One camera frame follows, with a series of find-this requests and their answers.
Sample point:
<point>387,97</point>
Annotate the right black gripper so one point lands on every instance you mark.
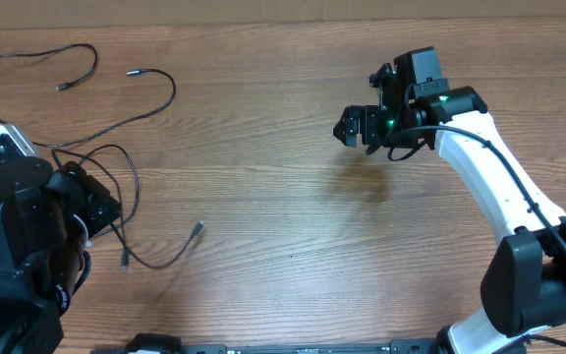
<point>368,118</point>

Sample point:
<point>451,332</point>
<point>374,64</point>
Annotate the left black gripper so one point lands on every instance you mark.
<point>79,190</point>

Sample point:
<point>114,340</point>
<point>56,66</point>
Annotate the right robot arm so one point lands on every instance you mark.
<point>523,292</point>

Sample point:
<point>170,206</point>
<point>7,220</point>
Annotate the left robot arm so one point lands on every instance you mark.
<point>46,217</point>

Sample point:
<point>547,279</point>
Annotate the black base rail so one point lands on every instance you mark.
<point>148,343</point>

